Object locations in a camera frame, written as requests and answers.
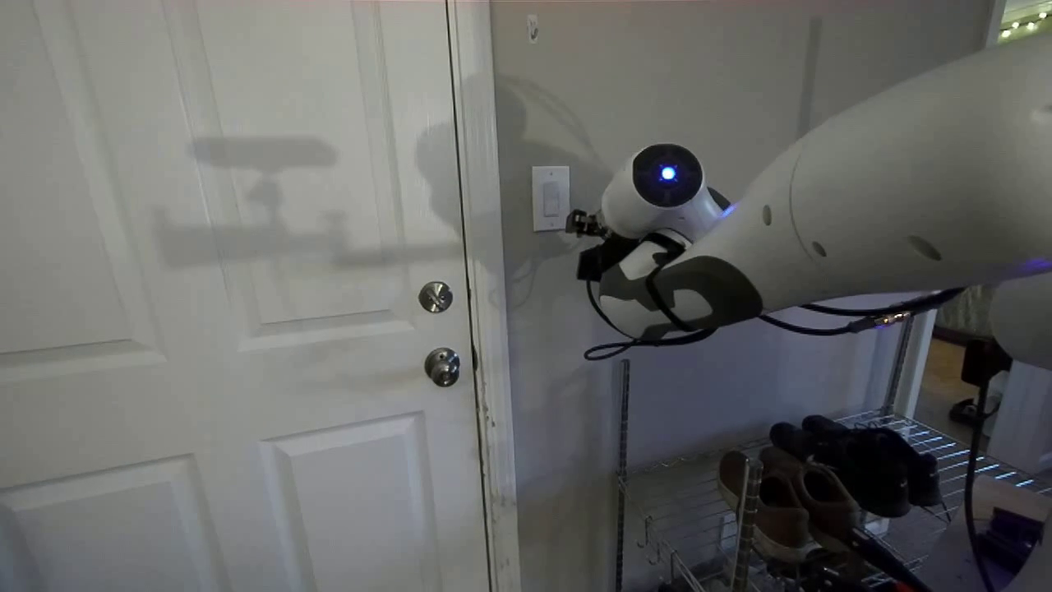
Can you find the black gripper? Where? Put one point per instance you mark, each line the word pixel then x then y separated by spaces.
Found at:
pixel 622 257

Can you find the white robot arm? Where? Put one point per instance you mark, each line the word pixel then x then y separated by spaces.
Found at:
pixel 900 197

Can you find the silver deadbolt lock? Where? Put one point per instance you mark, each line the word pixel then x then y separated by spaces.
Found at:
pixel 436 298

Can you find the tan suede shoe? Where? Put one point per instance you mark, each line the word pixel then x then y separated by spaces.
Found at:
pixel 775 514
pixel 831 495

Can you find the white wall outlet plate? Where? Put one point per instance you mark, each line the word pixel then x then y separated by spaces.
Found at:
pixel 548 203

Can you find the plain black sneaker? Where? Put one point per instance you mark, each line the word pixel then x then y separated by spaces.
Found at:
pixel 788 434

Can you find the white panel door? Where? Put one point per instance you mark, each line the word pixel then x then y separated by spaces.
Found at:
pixel 167 330

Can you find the black sneaker with white swoosh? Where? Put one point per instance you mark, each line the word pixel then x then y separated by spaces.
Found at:
pixel 875 461

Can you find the dark box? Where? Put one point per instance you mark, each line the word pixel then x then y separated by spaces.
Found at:
pixel 1009 536

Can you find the silver door knob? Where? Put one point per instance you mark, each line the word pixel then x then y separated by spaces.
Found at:
pixel 442 366

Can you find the black camera stand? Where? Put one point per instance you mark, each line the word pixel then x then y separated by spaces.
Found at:
pixel 985 359

